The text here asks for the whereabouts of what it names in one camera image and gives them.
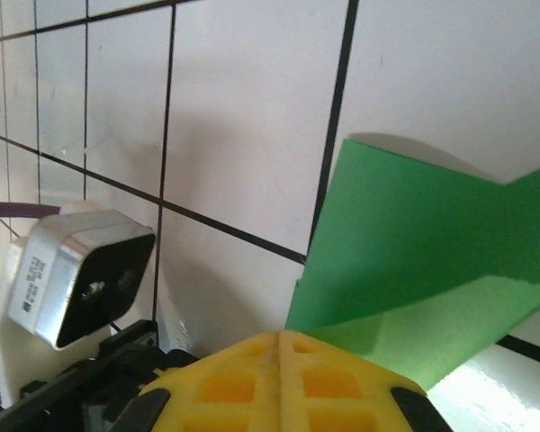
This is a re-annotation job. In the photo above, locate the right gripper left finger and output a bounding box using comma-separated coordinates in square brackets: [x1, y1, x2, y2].
[114, 329, 281, 432]

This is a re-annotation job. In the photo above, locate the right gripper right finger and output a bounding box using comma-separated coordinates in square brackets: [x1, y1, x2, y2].
[276, 327, 452, 432]

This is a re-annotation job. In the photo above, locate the green paper sheet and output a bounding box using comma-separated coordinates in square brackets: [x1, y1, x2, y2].
[283, 137, 540, 393]

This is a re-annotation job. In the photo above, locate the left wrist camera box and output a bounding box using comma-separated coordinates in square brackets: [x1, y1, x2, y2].
[0, 200, 158, 409]

